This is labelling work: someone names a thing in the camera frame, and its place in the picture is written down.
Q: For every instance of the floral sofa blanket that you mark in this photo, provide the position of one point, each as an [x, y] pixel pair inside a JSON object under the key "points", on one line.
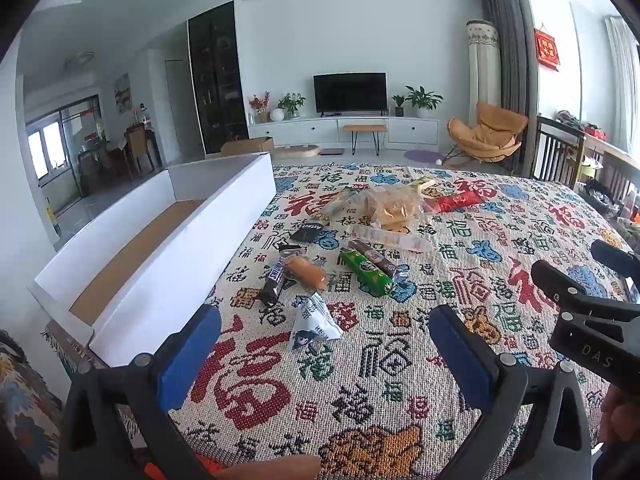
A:
{"points": [[25, 410]]}

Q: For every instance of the person's right hand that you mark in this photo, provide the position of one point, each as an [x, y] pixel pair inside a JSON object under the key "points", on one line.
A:
{"points": [[622, 425]]}

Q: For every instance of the cluttered wooden side table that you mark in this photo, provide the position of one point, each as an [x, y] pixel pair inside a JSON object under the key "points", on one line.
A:
{"points": [[612, 152]]}

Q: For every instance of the round white vase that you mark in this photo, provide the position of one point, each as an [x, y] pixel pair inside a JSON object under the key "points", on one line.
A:
{"points": [[277, 115]]}

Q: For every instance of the beige pet bed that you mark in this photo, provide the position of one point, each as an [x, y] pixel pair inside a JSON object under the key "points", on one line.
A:
{"points": [[297, 151]]}

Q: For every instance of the brown cookie packet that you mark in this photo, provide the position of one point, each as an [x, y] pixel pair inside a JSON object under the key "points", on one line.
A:
{"points": [[375, 257]]}

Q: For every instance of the grey curtain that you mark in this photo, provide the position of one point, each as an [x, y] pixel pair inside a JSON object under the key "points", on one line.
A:
{"points": [[510, 60]]}

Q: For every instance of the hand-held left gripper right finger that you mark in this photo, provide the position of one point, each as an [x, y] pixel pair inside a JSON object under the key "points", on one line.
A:
{"points": [[462, 355]]}

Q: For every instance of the black television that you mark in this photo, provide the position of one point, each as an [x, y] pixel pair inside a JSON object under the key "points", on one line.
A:
{"points": [[350, 92]]}

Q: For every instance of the dark wooden chair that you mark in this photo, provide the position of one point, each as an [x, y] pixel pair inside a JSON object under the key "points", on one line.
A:
{"points": [[555, 152]]}

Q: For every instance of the printed woven blanket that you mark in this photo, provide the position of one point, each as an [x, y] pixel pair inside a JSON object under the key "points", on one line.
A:
{"points": [[380, 360]]}

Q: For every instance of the orange sausage bun packet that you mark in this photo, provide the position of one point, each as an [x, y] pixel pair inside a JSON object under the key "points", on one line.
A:
{"points": [[307, 272]]}

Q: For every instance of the wall painting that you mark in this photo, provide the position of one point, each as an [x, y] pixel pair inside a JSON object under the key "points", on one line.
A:
{"points": [[122, 92]]}

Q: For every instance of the small wooden bench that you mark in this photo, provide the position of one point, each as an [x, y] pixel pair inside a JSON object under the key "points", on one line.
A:
{"points": [[365, 128]]}

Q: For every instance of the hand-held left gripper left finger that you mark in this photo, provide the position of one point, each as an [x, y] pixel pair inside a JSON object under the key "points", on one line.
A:
{"points": [[187, 355]]}

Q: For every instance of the red wall hanging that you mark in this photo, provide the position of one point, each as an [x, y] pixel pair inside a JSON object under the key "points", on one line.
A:
{"points": [[546, 49]]}

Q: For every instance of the brown cardboard box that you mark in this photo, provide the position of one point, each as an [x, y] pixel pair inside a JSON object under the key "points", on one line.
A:
{"points": [[247, 146]]}

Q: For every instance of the brown chocolate bar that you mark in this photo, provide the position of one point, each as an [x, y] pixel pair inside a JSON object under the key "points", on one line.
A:
{"points": [[275, 280]]}

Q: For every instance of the orange lounge chair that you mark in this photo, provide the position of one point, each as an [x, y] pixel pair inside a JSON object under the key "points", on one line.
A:
{"points": [[487, 132]]}

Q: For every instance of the black snack packet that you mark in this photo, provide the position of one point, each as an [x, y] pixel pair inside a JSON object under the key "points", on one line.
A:
{"points": [[307, 232]]}

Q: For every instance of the red flower vase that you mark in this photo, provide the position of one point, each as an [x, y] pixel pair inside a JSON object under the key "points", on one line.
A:
{"points": [[259, 107]]}

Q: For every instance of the large leafy potted plant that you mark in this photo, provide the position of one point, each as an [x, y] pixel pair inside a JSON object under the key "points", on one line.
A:
{"points": [[424, 100]]}

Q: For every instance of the bushy green potted plant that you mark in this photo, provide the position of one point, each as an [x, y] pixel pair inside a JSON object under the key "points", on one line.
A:
{"points": [[291, 104]]}

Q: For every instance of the small potted plant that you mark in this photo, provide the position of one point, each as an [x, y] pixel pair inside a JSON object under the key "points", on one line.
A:
{"points": [[398, 105]]}

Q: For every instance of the long clear cracker packet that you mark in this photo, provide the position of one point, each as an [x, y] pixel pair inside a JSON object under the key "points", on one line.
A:
{"points": [[390, 237]]}

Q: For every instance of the white television cabinet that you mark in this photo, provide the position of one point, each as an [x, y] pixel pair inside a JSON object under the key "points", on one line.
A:
{"points": [[300, 132]]}

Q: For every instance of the dining table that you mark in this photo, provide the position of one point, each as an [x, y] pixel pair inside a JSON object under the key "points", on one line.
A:
{"points": [[112, 147]]}

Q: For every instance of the clear bread bag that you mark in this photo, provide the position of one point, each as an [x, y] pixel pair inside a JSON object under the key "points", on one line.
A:
{"points": [[392, 207]]}

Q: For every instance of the black glass cabinet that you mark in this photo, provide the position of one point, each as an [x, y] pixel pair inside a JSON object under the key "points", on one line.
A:
{"points": [[217, 80]]}

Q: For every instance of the person's left hand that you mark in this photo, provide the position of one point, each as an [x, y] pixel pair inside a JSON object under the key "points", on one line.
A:
{"points": [[280, 467]]}

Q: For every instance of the yellow green snack packet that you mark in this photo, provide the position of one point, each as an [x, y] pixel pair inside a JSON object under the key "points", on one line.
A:
{"points": [[422, 184]]}

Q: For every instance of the white cardboard box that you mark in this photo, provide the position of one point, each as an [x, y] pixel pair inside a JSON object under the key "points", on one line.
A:
{"points": [[150, 280]]}

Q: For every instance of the white triangular packet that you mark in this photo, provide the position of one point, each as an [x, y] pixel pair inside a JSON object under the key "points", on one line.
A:
{"points": [[312, 325]]}

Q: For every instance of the covered standing air conditioner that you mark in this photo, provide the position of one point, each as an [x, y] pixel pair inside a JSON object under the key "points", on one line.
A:
{"points": [[484, 65]]}

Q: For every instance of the purple round mat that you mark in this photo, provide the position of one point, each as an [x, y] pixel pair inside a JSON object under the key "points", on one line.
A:
{"points": [[422, 155]]}

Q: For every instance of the dark floor scale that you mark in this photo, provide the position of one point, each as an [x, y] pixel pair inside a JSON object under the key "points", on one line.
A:
{"points": [[332, 151]]}

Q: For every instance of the red snack packet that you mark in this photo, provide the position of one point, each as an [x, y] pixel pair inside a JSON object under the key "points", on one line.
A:
{"points": [[455, 202]]}

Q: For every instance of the wooden dining chair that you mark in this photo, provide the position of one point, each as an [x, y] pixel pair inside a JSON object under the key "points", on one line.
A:
{"points": [[140, 147]]}

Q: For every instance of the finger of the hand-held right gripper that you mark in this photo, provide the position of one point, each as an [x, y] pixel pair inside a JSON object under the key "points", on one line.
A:
{"points": [[617, 257], [590, 330]]}

